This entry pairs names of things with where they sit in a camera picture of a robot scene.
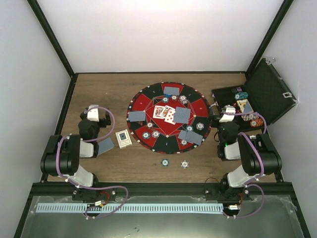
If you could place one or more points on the blue backed card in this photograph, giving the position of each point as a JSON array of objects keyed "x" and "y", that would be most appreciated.
[
  {"x": 134, "y": 116},
  {"x": 171, "y": 90},
  {"x": 182, "y": 134}
]

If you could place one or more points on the round red black poker mat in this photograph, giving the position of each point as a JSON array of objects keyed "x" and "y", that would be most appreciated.
[{"x": 168, "y": 141}]

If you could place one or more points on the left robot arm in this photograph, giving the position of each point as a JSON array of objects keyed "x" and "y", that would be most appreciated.
[{"x": 62, "y": 154}]

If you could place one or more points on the purple white chip stack in case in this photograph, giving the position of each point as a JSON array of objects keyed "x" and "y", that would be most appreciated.
[{"x": 249, "y": 117}]

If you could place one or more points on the blue white poker chip stack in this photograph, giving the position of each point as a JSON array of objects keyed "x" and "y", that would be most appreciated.
[{"x": 184, "y": 164}]

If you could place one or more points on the king of hearts card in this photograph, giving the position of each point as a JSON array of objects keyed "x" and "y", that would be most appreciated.
[{"x": 157, "y": 112}]

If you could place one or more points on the teal chip stack in case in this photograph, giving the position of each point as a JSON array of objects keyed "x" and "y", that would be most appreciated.
[{"x": 241, "y": 96}]

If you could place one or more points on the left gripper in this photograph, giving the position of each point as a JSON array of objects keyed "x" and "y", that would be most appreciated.
[{"x": 108, "y": 119}]

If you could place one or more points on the white card box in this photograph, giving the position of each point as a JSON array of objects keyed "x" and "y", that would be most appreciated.
[{"x": 123, "y": 138}]

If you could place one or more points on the light blue slotted cable duct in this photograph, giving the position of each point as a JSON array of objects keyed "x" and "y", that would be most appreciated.
[{"x": 199, "y": 208}]

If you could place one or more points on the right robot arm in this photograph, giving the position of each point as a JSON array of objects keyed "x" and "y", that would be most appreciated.
[{"x": 257, "y": 153}]

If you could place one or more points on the red pips number card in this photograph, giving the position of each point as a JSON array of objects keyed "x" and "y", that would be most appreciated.
[{"x": 169, "y": 118}]

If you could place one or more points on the black poker case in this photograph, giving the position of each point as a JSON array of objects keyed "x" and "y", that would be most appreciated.
[{"x": 268, "y": 94}]

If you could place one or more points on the blue backed card deck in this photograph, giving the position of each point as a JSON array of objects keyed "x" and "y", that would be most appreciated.
[{"x": 105, "y": 146}]

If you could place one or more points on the teal chip on table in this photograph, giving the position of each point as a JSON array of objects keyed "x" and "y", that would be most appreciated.
[{"x": 165, "y": 162}]

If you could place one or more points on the orange chip stack in case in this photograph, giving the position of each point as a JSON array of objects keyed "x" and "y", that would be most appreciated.
[{"x": 256, "y": 122}]

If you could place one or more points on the blue backed card top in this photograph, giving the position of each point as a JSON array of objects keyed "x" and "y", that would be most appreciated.
[{"x": 171, "y": 90}]

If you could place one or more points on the white chip stack mat top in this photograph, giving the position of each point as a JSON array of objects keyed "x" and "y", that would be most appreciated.
[{"x": 183, "y": 99}]

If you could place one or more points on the teal poker chip stack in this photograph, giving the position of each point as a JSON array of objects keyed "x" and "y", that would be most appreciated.
[{"x": 146, "y": 135}]

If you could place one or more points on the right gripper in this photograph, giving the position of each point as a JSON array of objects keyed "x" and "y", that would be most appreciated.
[{"x": 215, "y": 118}]

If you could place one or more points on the white chip stack mat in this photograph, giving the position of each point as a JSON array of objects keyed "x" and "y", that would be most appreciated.
[
  {"x": 200, "y": 126},
  {"x": 183, "y": 99}
]

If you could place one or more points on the card deck in case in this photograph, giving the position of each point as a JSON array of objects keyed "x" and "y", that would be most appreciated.
[{"x": 245, "y": 106}]

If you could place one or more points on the teal chip stack mat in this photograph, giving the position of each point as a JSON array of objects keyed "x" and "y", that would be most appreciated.
[{"x": 189, "y": 128}]

